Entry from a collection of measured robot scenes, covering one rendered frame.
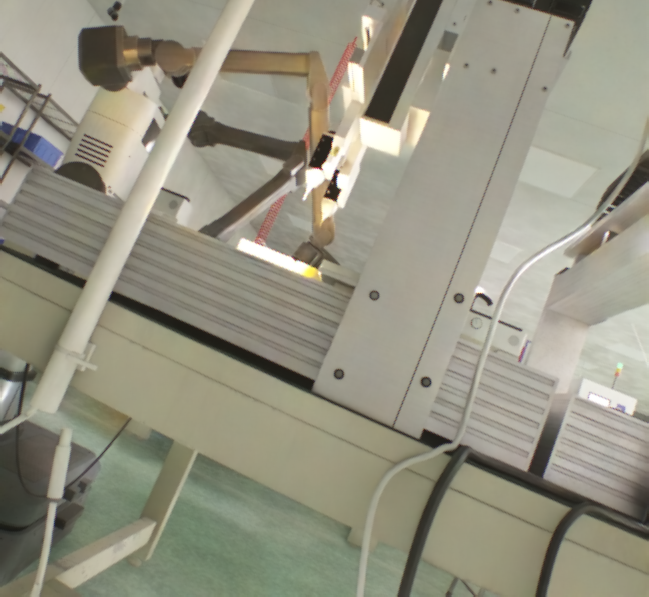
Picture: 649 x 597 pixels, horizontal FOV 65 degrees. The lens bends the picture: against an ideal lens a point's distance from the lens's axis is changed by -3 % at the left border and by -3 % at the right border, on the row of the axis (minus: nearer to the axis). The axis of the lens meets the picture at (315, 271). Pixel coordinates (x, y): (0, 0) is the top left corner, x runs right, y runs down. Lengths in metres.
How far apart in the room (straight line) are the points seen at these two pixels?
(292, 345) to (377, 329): 0.09
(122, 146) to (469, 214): 1.16
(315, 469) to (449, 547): 0.13
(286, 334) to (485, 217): 0.23
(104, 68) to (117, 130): 0.18
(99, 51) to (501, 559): 1.35
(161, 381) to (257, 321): 0.11
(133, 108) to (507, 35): 1.13
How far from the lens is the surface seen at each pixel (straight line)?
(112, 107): 1.59
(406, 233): 0.53
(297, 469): 0.50
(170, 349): 0.53
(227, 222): 1.57
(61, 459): 0.54
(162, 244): 0.61
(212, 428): 0.52
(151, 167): 0.56
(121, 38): 1.50
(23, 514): 1.41
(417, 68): 0.76
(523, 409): 0.56
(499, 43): 0.64
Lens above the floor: 0.77
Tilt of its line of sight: 10 degrees up
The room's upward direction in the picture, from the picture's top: 24 degrees clockwise
